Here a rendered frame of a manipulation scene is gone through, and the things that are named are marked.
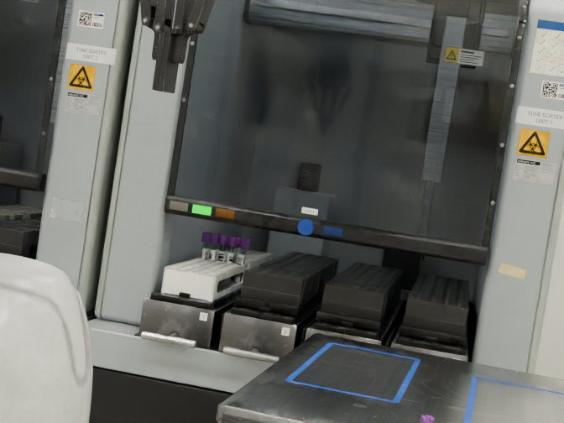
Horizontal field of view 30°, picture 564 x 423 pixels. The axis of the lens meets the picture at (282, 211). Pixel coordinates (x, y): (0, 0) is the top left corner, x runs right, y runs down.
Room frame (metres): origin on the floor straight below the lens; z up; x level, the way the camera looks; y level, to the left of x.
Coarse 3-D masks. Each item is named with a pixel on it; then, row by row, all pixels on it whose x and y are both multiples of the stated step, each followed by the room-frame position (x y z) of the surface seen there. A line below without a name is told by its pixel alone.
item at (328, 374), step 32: (320, 352) 1.56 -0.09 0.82; (352, 352) 1.60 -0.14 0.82; (384, 352) 1.65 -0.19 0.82; (416, 352) 1.69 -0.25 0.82; (256, 384) 1.28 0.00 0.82; (288, 384) 1.31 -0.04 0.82; (320, 384) 1.34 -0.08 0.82; (352, 384) 1.37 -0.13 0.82; (384, 384) 1.40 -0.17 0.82; (416, 384) 1.43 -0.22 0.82; (448, 384) 1.47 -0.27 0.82; (480, 384) 1.50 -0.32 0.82; (512, 384) 1.54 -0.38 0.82; (544, 384) 1.58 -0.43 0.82; (224, 416) 1.15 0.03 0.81; (256, 416) 1.14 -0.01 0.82; (288, 416) 1.14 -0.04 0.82; (320, 416) 1.17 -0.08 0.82; (352, 416) 1.19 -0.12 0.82; (384, 416) 1.21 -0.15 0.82; (416, 416) 1.24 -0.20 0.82; (448, 416) 1.27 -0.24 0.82; (480, 416) 1.29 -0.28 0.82; (512, 416) 1.32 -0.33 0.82; (544, 416) 1.35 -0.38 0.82
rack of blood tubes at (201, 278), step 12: (180, 264) 2.02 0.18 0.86; (192, 264) 2.06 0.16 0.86; (204, 264) 2.08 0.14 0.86; (216, 264) 2.11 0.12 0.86; (228, 264) 2.16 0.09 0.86; (168, 276) 1.94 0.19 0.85; (180, 276) 1.94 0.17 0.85; (192, 276) 1.94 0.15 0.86; (204, 276) 1.93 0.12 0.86; (216, 276) 1.94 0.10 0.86; (228, 276) 2.04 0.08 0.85; (168, 288) 1.94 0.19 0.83; (180, 288) 1.94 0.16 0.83; (192, 288) 1.94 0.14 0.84; (204, 288) 1.93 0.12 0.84; (216, 288) 1.95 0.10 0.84; (228, 288) 2.07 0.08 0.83
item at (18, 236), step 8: (0, 232) 2.04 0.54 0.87; (8, 232) 2.04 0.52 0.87; (16, 232) 2.04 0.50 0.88; (24, 232) 2.04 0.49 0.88; (0, 240) 2.04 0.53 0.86; (8, 240) 2.04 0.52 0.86; (16, 240) 2.04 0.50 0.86; (24, 240) 2.04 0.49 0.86; (0, 248) 2.04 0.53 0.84; (8, 248) 2.04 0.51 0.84; (16, 248) 2.04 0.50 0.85; (24, 248) 2.05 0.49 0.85
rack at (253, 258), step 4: (248, 252) 2.49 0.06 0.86; (252, 252) 2.49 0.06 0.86; (256, 252) 2.51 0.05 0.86; (260, 252) 2.53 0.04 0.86; (248, 256) 2.40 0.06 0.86; (252, 256) 2.40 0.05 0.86; (256, 256) 2.41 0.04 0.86; (260, 256) 2.43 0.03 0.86; (264, 256) 2.45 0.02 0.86; (268, 256) 2.45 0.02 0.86; (272, 256) 2.50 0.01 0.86; (236, 260) 2.25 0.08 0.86; (248, 260) 2.30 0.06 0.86; (252, 260) 2.30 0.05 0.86; (256, 260) 2.32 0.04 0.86; (260, 260) 2.36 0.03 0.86; (264, 260) 2.41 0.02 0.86; (268, 260) 2.46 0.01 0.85; (248, 264) 2.24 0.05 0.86; (252, 264) 2.27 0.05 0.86; (256, 264) 2.32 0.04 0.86; (248, 268) 2.24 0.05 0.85
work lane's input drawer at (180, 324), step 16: (144, 304) 1.91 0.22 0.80; (160, 304) 1.91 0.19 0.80; (176, 304) 1.90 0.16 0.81; (192, 304) 1.90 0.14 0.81; (208, 304) 1.90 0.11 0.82; (224, 304) 2.02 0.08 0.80; (144, 320) 1.91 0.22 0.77; (160, 320) 1.91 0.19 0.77; (176, 320) 1.90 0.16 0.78; (192, 320) 1.90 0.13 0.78; (208, 320) 1.89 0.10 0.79; (144, 336) 1.86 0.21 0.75; (160, 336) 1.86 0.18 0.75; (176, 336) 1.89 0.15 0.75; (192, 336) 1.90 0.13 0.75; (208, 336) 1.89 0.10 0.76
